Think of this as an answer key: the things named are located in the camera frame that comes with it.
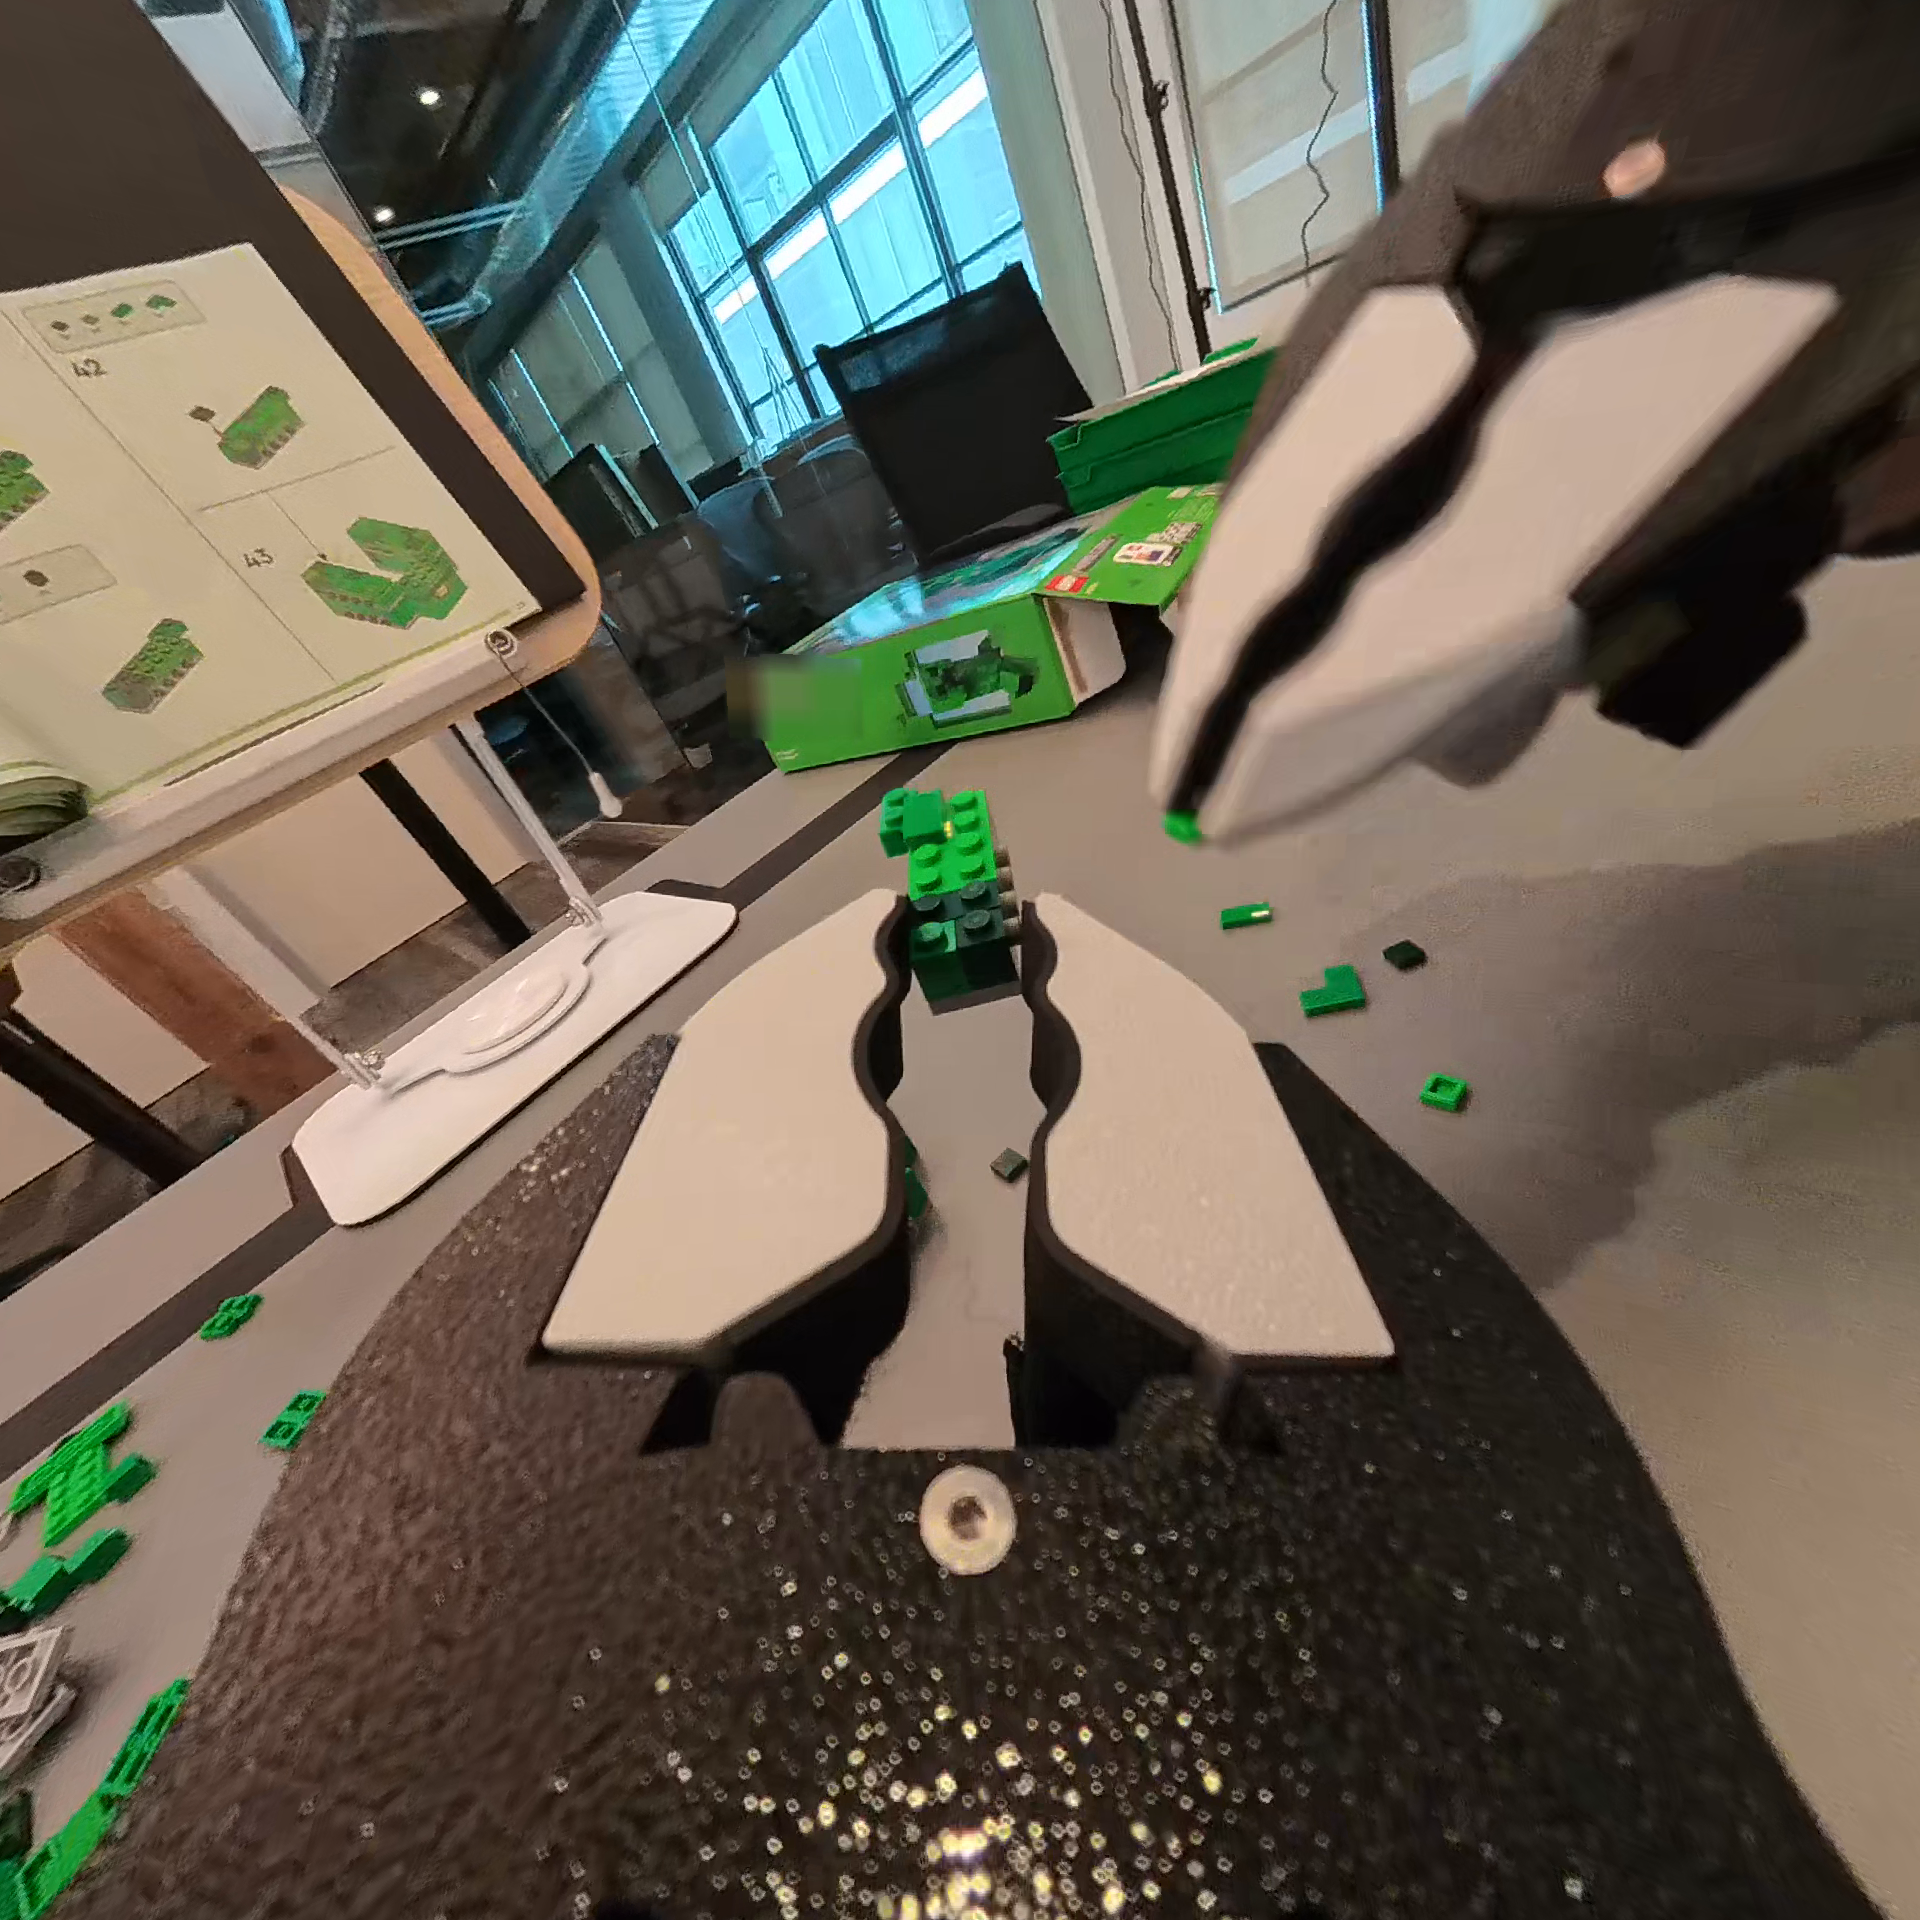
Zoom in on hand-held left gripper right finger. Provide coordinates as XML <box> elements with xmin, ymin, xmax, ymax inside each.
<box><xmin>1022</xmin><ymin>893</ymin><xmax>1401</xmax><ymax>1371</ymax></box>

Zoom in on black tripod stand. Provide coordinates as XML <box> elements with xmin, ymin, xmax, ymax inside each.
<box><xmin>1123</xmin><ymin>0</ymin><xmax>1221</xmax><ymax>367</ymax></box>

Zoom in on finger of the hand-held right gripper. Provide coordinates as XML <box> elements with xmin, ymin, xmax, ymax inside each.
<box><xmin>1149</xmin><ymin>282</ymin><xmax>1483</xmax><ymax>813</ymax></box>
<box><xmin>1188</xmin><ymin>274</ymin><xmax>1849</xmax><ymax>847</ymax></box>

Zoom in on large glass window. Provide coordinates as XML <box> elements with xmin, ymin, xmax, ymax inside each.
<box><xmin>487</xmin><ymin>0</ymin><xmax>1041</xmax><ymax>453</ymax></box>

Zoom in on grey desk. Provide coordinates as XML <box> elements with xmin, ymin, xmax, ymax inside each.
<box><xmin>0</xmin><ymin>555</ymin><xmax>1920</xmax><ymax>1920</ymax></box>

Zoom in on pile of loose green bricks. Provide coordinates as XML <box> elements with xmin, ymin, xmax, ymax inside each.
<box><xmin>0</xmin><ymin>1290</ymin><xmax>330</xmax><ymax>1920</ymax></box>

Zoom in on wooden book stand white base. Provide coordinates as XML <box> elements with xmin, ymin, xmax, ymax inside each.
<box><xmin>0</xmin><ymin>0</ymin><xmax>741</xmax><ymax>1228</ymax></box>

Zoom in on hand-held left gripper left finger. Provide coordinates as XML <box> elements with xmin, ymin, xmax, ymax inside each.
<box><xmin>536</xmin><ymin>889</ymin><xmax>917</xmax><ymax>1368</ymax></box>

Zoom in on green brick assembly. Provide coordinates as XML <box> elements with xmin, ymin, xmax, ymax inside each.
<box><xmin>878</xmin><ymin>786</ymin><xmax>1026</xmax><ymax>1017</ymax></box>

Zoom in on dark background chairs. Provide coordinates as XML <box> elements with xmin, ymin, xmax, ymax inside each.
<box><xmin>540</xmin><ymin>438</ymin><xmax>842</xmax><ymax>640</ymax></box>

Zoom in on stacked green plastic trays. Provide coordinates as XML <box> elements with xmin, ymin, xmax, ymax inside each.
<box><xmin>1044</xmin><ymin>342</ymin><xmax>1281</xmax><ymax>521</ymax></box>

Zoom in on brick instruction booklet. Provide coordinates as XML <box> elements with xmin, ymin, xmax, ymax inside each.
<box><xmin>0</xmin><ymin>240</ymin><xmax>546</xmax><ymax>843</ymax></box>

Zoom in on black office chair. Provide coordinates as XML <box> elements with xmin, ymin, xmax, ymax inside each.
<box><xmin>814</xmin><ymin>262</ymin><xmax>1093</xmax><ymax>560</ymax></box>

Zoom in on green cardboard toy box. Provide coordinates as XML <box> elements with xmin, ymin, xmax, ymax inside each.
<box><xmin>762</xmin><ymin>486</ymin><xmax>1221</xmax><ymax>778</ymax></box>

